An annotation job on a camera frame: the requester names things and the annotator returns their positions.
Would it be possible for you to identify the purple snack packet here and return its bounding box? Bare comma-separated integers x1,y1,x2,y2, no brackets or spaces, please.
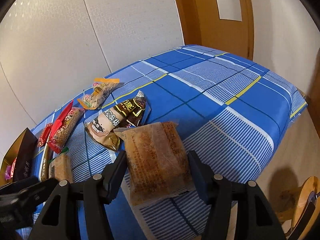
5,158,17,181

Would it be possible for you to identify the green cracker sandwich packet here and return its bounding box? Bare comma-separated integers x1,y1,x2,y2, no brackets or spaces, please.
48,147,73,183

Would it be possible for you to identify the red clear triangular snack packet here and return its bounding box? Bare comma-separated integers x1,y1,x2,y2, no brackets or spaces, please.
48,101,85,154

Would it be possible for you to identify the brown pastry clear packet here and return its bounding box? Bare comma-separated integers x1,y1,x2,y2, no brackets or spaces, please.
114,121,195,206

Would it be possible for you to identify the black yellow chocolate snack packet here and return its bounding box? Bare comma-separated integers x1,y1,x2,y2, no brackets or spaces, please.
85,90,151,151

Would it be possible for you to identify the orange clear nut packet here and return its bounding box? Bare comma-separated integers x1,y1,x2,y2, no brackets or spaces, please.
77,77,120,110

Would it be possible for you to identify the white gold long box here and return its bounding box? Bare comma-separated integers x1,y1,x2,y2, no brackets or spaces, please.
39,144,53,181

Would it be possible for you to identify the wooden stool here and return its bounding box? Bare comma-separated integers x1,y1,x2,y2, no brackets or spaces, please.
276,176,319,239

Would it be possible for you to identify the gold metal tin box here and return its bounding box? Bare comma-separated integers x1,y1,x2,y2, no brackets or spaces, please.
1,128,38,186

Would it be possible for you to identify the small red candy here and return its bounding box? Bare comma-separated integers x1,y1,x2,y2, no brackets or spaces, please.
37,122,53,147

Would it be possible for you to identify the blue plaid tablecloth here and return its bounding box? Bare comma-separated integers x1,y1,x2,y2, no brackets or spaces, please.
15,44,309,240

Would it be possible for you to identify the wooden cabinet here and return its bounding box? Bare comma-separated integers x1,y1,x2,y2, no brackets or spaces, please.
307,51,320,137

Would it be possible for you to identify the wooden door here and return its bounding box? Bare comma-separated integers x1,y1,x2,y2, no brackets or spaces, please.
175,0,254,60

